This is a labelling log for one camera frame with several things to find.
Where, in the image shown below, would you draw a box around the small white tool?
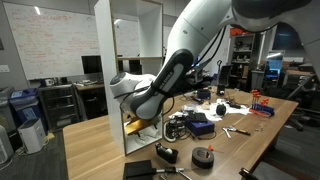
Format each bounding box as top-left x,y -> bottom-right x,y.
222,127 -> 232,139

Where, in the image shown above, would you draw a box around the lit blue screen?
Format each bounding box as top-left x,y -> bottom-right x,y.
265,59 -> 283,80

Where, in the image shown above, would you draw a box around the white air purifier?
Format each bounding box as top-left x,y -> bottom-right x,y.
17,117 -> 48,155

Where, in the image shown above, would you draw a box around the small black silver tripod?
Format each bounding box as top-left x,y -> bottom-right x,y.
153,166 -> 193,180

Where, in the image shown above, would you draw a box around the white plastic cup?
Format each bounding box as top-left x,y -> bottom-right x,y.
146,127 -> 161,139

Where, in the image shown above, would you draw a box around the black tape dispenser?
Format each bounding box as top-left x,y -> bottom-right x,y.
154,142 -> 179,165

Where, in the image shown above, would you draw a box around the black upright stand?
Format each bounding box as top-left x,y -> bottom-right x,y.
215,59 -> 233,97

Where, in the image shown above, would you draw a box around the black handled pliers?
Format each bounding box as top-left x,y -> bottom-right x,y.
228,125 -> 252,136

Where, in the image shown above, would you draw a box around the white paper sheet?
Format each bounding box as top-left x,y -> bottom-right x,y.
181,98 -> 251,122

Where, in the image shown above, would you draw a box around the dark chair seat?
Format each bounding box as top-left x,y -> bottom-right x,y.
238,161 -> 320,180

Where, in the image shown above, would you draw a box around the tall white open shelf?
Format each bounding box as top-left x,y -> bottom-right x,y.
93,0 -> 165,157

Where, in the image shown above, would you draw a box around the gripper body block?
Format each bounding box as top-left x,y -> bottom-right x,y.
125,118 -> 158,136

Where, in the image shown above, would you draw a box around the blue cardboard box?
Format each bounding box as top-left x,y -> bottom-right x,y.
184,119 -> 216,137

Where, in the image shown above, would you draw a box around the black round object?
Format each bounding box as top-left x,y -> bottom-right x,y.
215,103 -> 228,117

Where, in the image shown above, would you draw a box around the grey waste bin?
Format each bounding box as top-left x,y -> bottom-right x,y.
0,86 -> 17,134

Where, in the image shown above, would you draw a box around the wall whiteboard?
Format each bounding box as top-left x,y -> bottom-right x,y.
3,2 -> 174,81

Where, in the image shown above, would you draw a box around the black storage cabinet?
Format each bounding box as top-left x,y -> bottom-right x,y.
37,83 -> 80,131

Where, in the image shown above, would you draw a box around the black computer monitor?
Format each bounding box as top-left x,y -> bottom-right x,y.
128,59 -> 143,74
81,55 -> 103,75

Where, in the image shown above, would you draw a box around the orange hex key set stand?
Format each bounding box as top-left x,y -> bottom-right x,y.
249,89 -> 276,118

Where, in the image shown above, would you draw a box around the white rounded appliance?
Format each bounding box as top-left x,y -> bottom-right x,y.
0,124 -> 15,165

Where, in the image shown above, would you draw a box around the blue recycling bin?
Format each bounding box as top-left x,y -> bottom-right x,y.
9,87 -> 40,126

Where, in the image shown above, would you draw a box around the black cable bundle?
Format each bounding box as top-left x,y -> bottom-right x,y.
162,115 -> 188,144

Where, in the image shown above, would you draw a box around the dark background shelving unit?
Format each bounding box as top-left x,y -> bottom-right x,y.
229,33 -> 256,91

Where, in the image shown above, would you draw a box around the small black box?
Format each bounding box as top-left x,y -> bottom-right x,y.
196,88 -> 212,100

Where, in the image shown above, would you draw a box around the grey duct tape roll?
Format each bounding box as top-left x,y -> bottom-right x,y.
191,146 -> 215,170

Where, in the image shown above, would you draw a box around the black square plate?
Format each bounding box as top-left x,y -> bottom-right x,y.
123,159 -> 155,180

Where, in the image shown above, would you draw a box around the wooden office desk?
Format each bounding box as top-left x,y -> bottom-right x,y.
73,82 -> 106,121

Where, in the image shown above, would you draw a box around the small orange T-handle hex key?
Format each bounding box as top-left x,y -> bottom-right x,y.
206,143 -> 225,154

